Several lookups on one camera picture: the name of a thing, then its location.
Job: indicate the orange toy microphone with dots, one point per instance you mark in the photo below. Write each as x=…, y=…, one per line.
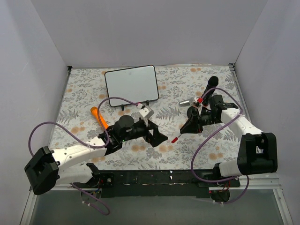
x=98, y=116

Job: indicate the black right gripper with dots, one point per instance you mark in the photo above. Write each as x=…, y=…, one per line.
x=199, y=119

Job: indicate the black microphone stand base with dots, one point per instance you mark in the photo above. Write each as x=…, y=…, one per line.
x=192, y=110

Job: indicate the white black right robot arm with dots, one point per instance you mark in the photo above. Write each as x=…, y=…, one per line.
x=257, y=152

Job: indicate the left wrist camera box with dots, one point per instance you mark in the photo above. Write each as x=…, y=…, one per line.
x=146, y=112

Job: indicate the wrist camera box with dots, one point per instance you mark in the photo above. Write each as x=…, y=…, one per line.
x=146, y=112
x=197, y=102

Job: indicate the black microphone on stand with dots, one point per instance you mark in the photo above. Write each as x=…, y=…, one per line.
x=212, y=83

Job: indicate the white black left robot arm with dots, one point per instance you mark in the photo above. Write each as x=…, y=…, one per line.
x=44, y=170

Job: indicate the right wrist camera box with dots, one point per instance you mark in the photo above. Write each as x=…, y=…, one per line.
x=197, y=102

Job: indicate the black front mounting rail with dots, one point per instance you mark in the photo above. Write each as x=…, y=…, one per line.
x=146, y=183

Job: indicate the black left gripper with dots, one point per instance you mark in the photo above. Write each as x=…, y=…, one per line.
x=148, y=131

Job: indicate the red white marker pen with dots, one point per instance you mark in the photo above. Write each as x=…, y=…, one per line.
x=174, y=140

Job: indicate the black framed whiteboard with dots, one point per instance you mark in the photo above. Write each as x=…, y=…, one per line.
x=136, y=84

